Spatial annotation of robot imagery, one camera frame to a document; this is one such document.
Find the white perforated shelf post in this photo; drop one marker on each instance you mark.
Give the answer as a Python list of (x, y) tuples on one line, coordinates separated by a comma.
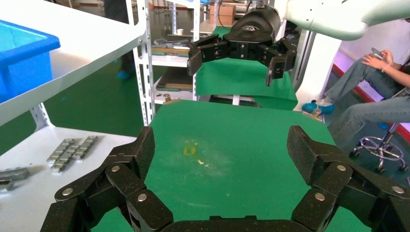
[(148, 80), (40, 117)]

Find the green cloth on background table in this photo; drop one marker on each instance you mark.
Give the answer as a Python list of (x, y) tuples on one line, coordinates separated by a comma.
[(237, 80)]

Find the white paper sheet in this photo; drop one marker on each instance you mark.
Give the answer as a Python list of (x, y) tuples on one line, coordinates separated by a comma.
[(32, 205)]

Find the blue plastic bin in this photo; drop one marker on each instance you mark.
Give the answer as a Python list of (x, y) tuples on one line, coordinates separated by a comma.
[(25, 64)]

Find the standing person dark trousers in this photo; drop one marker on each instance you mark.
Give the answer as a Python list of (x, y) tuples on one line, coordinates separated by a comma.
[(116, 11)]

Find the silver binder clip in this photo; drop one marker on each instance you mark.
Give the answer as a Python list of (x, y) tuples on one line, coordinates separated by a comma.
[(171, 100), (315, 114)]

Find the white paper cup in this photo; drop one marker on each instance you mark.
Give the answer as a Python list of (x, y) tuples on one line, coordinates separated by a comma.
[(180, 32)]

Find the silver linked metal part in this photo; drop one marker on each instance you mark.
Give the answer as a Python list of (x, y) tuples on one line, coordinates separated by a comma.
[(14, 174), (85, 148), (60, 150), (65, 160)]

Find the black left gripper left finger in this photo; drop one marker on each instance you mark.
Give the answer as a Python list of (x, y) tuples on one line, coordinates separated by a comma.
[(96, 185)]

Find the chrome base swivel stool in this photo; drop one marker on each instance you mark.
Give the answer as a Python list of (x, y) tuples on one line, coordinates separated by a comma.
[(388, 134)]

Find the brown cardboard box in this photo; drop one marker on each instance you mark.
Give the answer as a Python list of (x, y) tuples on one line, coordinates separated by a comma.
[(222, 14)]

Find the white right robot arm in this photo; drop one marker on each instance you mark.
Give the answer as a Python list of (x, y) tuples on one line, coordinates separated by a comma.
[(320, 16)]

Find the white background storage rack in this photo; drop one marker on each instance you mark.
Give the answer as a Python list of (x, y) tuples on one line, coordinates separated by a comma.
[(169, 61)]

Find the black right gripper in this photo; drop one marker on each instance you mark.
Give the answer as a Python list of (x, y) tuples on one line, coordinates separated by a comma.
[(251, 32)]

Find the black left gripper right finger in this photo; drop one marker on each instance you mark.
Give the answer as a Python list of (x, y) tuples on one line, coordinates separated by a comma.
[(346, 189)]

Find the grey smartphone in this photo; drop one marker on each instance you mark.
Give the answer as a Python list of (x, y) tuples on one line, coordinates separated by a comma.
[(377, 53)]

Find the white robot torso column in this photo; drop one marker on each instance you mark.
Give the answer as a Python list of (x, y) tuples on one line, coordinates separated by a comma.
[(315, 70)]

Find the seated person in jeans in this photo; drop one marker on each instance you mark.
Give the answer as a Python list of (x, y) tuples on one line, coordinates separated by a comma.
[(368, 76)]

